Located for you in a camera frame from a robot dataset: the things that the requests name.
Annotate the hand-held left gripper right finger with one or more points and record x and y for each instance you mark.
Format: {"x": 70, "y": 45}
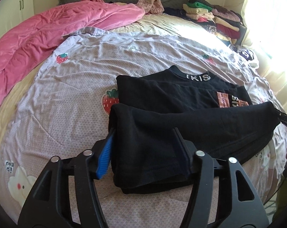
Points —
{"x": 182, "y": 152}

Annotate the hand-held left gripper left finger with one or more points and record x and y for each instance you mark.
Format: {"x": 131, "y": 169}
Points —
{"x": 105, "y": 154}

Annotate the black long-sleeve shirt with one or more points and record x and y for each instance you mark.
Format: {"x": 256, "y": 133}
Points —
{"x": 157, "y": 123}

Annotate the pile of folded clothes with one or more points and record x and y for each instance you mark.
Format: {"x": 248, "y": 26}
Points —
{"x": 219, "y": 16}

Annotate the white strawberry print bedsheet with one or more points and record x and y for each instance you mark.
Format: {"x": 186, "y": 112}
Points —
{"x": 74, "y": 87}

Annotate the purple white printed garment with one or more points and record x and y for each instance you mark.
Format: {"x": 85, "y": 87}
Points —
{"x": 247, "y": 54}

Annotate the cream curtain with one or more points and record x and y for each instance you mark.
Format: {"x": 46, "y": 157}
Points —
{"x": 259, "y": 9}

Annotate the cream bed sheet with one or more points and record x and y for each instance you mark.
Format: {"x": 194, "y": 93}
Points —
{"x": 169, "y": 26}

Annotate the pink quilt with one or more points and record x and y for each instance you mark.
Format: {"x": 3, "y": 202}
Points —
{"x": 39, "y": 40}

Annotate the dark navy garment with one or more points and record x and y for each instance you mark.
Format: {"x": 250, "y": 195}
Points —
{"x": 175, "y": 11}

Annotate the pink knit garment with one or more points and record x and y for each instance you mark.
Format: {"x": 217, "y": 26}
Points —
{"x": 153, "y": 4}

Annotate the white wardrobe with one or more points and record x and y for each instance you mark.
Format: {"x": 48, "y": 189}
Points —
{"x": 24, "y": 0}

